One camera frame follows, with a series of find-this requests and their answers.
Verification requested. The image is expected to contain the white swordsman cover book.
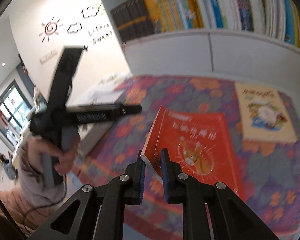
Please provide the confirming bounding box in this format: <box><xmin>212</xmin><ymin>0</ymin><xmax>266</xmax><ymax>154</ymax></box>
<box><xmin>69</xmin><ymin>89</ymin><xmax>125</xmax><ymax>158</ymax></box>

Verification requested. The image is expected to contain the red Pinocchio book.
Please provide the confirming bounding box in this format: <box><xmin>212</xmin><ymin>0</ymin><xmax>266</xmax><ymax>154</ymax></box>
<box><xmin>141</xmin><ymin>107</ymin><xmax>245</xmax><ymax>200</ymax></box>

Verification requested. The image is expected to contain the beige world history book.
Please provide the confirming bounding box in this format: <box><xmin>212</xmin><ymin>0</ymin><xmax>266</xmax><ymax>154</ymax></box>
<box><xmin>235</xmin><ymin>82</ymin><xmax>298</xmax><ymax>143</ymax></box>

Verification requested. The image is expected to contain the left grey sleeve forearm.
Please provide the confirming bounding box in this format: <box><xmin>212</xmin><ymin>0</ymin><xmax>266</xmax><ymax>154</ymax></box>
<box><xmin>18</xmin><ymin>159</ymin><xmax>65</xmax><ymax>207</ymax></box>

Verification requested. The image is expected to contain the person left hand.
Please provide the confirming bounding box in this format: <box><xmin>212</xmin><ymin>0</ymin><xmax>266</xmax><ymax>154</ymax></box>
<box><xmin>19</xmin><ymin>132</ymin><xmax>80</xmax><ymax>177</ymax></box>

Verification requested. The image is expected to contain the floral quilted mat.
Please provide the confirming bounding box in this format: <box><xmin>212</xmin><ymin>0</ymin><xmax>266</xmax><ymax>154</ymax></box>
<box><xmin>70</xmin><ymin>76</ymin><xmax>300</xmax><ymax>239</ymax></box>

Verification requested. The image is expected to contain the black book set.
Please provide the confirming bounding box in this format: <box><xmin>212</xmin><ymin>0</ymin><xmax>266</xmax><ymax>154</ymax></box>
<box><xmin>110</xmin><ymin>0</ymin><xmax>154</xmax><ymax>42</ymax></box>

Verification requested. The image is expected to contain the yellow orange book row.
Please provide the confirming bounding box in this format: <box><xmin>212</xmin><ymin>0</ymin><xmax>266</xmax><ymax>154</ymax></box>
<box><xmin>144</xmin><ymin>0</ymin><xmax>204</xmax><ymax>33</ymax></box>

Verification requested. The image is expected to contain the mixed upright book row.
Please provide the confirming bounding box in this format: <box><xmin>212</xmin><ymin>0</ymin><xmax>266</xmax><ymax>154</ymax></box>
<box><xmin>202</xmin><ymin>0</ymin><xmax>300</xmax><ymax>49</ymax></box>

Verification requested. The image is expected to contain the white bookshelf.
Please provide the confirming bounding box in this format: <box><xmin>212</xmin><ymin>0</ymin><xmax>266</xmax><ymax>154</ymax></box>
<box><xmin>101</xmin><ymin>0</ymin><xmax>300</xmax><ymax>94</ymax></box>

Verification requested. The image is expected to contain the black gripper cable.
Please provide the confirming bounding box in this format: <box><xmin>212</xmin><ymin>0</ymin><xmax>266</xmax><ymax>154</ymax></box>
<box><xmin>22</xmin><ymin>174</ymin><xmax>68</xmax><ymax>230</ymax></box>

